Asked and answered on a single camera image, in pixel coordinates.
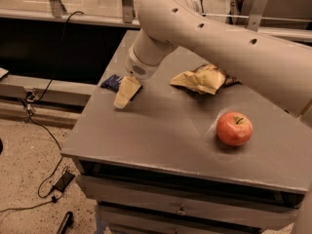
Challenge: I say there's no yellow taped gripper finger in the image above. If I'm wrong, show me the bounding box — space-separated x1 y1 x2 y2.
114 76 141 109

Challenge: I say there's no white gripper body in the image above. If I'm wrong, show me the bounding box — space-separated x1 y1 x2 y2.
125 46 159 79

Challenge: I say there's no blue rxbar blueberry wrapper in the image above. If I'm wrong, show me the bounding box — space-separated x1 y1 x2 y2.
100 74 124 94

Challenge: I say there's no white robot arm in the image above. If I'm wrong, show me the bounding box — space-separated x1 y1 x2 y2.
114 0 312 126

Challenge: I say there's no crumpled brown snack bag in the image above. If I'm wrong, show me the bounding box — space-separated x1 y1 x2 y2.
170 63 238 95

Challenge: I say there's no grey drawer cabinet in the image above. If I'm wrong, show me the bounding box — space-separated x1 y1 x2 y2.
59 29 312 234

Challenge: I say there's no red apple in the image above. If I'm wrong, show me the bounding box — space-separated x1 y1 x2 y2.
216 111 253 146

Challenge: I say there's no black power adapter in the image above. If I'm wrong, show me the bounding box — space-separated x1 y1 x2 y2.
53 171 75 192

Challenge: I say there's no black cylindrical object on floor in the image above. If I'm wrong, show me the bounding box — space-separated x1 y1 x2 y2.
57 212 73 234

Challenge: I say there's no black floor cable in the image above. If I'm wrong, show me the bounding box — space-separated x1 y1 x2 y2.
0 11 86 214

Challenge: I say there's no metal window rail frame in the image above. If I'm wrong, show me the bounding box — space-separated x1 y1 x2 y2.
0 0 312 43

